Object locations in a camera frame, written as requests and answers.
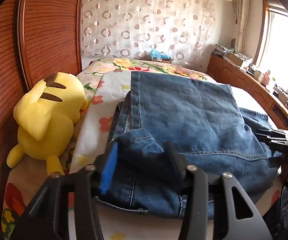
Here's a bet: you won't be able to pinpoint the blue denim jeans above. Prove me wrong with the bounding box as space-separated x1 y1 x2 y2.
98 72 278 219

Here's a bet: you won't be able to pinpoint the pink figurine on sideboard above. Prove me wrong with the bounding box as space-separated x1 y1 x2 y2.
261 70 271 86

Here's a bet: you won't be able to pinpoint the wooden sideboard cabinet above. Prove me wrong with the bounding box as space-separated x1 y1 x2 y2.
207 53 288 130

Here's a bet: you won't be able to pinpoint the cardboard box on sideboard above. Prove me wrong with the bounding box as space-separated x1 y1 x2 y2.
227 53 252 67

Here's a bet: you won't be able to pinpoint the white strawberry print sheet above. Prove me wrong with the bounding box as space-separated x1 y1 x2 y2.
70 72 281 239

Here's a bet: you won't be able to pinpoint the yellow Pikachu plush toy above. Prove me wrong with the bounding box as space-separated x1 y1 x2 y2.
7 72 88 174

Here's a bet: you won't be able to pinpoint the beige window curtain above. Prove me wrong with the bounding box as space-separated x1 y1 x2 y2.
236 0 250 53

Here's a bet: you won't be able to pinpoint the cardboard box with blue cloth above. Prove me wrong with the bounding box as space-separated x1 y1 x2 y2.
150 49 172 64

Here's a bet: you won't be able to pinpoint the sheer circle pattern curtain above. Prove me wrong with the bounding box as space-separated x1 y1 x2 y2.
81 0 216 67

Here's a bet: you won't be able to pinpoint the brown wooden wardrobe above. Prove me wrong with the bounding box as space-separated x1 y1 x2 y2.
0 0 81 216

